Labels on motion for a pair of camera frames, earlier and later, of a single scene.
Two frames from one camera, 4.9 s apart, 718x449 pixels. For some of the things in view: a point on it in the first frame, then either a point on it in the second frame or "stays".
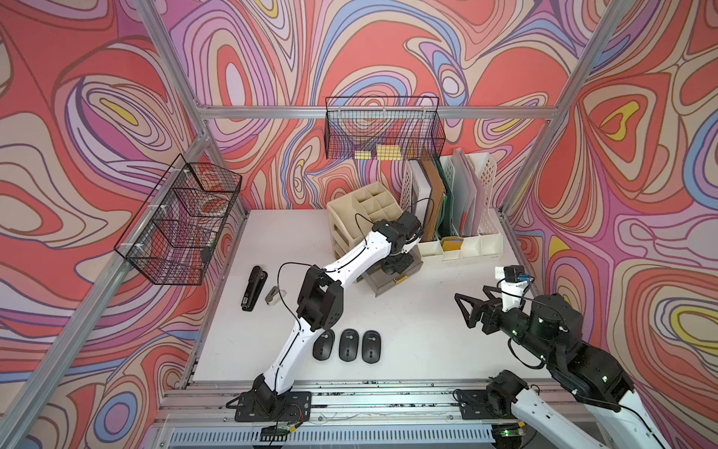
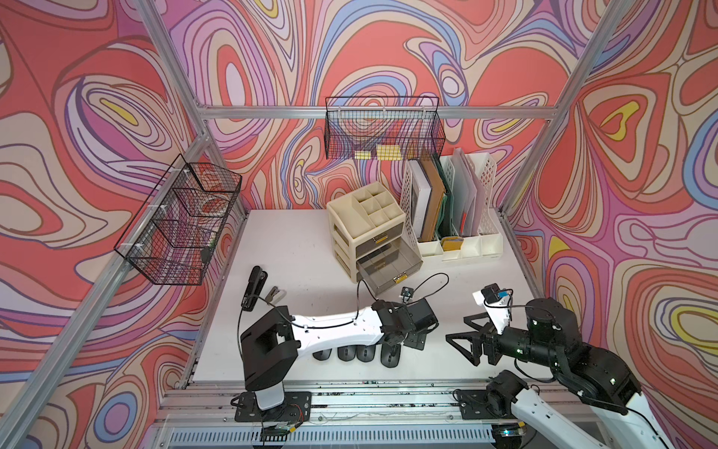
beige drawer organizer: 351,217 stays
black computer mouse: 348,345 stays
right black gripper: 492,308 -> 475,338
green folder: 446,226 stays
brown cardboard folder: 433,211 stays
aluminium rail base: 345,414 stays
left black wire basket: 172,234 stays
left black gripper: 406,253 -> 418,340
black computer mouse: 397,264 -> 387,358
